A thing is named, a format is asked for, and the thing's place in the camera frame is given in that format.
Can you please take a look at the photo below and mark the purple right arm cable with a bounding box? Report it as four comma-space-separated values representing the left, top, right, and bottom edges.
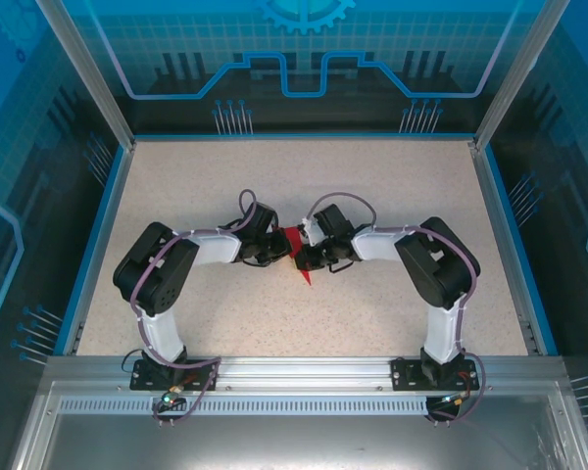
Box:
307, 192, 486, 428

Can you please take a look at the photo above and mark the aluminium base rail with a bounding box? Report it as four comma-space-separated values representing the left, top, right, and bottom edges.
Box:
43, 355, 567, 393

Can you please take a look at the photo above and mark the grey metal tray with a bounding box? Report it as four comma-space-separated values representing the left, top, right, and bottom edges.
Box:
9, 381, 588, 470

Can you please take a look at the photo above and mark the blue table side rail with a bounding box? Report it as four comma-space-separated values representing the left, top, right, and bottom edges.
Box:
469, 141, 561, 357
52, 144, 137, 357

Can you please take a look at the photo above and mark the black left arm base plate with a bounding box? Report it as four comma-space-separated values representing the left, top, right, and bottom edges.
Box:
129, 359, 221, 393

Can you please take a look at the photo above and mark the slotted metal cable duct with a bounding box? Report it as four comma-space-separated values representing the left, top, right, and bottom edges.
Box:
57, 397, 432, 417

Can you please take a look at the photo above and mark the aluminium frame post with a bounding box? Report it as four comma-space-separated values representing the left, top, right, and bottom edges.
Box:
472, 0, 572, 151
33, 0, 137, 151

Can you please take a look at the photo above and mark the red cloth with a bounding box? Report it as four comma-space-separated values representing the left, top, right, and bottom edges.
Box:
277, 225, 315, 289

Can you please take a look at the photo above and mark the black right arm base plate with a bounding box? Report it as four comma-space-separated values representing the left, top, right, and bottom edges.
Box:
390, 356, 477, 392

